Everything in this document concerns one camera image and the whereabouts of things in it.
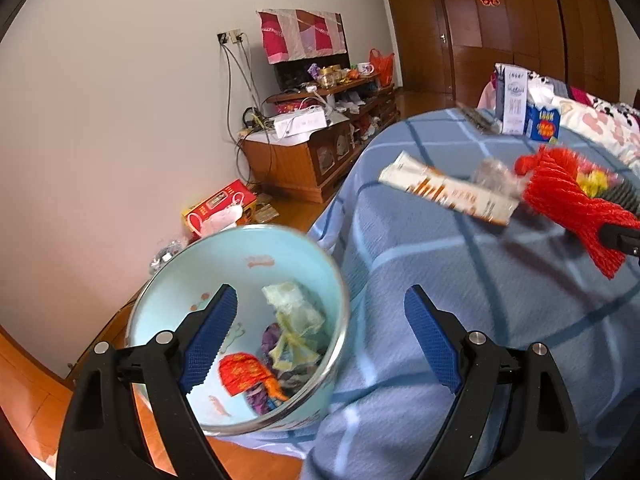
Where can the red gift box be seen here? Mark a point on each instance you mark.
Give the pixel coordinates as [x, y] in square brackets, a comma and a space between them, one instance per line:
[234, 205]

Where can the yellow bucket with bag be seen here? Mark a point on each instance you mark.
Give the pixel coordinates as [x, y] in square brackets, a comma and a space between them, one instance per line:
[166, 253]

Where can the white box on cabinet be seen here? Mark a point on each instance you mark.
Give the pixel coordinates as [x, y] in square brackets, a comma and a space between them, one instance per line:
[301, 121]

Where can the white mug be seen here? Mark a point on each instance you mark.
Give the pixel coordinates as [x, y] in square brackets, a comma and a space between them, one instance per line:
[365, 69]

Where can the light blue enamel basin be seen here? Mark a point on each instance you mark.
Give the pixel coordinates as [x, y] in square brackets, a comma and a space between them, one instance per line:
[247, 258]

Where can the white orange snack wrapper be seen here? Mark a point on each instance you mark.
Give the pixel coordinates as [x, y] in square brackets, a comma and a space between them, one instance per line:
[408, 175]

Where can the yellow plastic bag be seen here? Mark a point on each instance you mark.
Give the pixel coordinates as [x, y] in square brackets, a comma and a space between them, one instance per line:
[593, 183]

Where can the white tall milk carton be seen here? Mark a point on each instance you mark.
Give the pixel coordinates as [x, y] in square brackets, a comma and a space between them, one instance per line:
[511, 98]

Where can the heart pattern quilt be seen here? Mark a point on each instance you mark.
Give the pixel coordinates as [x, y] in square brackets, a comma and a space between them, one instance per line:
[618, 137]

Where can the red orange snack wrapper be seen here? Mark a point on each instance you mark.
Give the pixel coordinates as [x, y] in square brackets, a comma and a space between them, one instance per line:
[240, 372]

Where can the blue plaid tablecloth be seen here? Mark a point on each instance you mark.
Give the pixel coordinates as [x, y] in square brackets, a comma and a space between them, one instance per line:
[527, 282]

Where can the pink patchwork cloth cover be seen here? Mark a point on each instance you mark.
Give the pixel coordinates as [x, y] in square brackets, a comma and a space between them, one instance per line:
[290, 35]

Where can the clear plastic bag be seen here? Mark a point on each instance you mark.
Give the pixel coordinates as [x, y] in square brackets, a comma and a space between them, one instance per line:
[498, 178]

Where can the wooden door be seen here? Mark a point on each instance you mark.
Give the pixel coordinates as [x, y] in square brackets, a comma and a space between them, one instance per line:
[422, 38]

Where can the red foam net sleeve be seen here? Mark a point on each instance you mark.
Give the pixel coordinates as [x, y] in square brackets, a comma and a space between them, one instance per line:
[553, 192]

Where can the wooden tv cabinet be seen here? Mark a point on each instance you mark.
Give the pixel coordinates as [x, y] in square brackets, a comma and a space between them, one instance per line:
[312, 166]

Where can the black white pillow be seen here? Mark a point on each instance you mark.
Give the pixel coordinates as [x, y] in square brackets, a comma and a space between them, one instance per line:
[562, 90]

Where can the wooden wardrobe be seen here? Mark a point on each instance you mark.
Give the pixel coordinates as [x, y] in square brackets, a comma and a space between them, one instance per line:
[571, 40]

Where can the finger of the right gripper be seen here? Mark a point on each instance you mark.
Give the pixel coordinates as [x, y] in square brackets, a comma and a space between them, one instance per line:
[624, 239]

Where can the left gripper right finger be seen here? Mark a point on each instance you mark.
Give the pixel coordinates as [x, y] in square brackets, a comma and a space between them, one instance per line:
[511, 417]

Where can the blue white LOOK carton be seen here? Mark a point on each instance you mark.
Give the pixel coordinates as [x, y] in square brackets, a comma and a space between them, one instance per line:
[542, 123]

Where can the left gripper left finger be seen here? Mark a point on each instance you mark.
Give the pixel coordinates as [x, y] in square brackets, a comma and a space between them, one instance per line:
[102, 436]

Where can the black foam net sleeve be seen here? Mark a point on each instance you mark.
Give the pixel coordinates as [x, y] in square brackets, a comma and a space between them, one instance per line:
[623, 194]

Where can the wall power outlet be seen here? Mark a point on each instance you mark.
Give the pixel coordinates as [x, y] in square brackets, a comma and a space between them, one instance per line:
[234, 36]

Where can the orange plastic bag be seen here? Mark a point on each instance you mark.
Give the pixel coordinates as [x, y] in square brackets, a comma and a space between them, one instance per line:
[383, 65]

